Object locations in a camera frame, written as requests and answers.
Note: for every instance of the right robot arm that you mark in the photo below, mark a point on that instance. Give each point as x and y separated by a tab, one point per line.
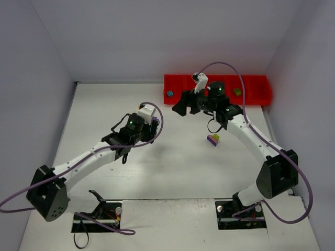
277	173

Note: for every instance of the lime green small lego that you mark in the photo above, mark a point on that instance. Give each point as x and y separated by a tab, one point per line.
237	92

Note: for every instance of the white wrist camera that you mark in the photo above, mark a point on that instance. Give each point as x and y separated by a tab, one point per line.
147	112
200	80

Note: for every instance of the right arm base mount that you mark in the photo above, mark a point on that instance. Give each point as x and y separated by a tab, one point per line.
245	218

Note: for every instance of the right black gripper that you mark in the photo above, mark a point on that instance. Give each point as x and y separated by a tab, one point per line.
192	100

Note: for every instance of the red divided sorting bin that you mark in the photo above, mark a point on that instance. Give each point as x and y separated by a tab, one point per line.
257	87

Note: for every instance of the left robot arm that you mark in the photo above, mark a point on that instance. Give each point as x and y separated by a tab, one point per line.
51	186

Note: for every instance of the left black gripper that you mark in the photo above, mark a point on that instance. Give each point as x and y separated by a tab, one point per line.
152	129

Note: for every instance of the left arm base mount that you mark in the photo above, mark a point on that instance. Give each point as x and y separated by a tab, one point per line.
107	212

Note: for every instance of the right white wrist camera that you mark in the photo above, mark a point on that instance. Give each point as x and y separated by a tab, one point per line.
200	80

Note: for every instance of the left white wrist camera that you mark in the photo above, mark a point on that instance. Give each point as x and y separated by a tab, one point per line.
147	112

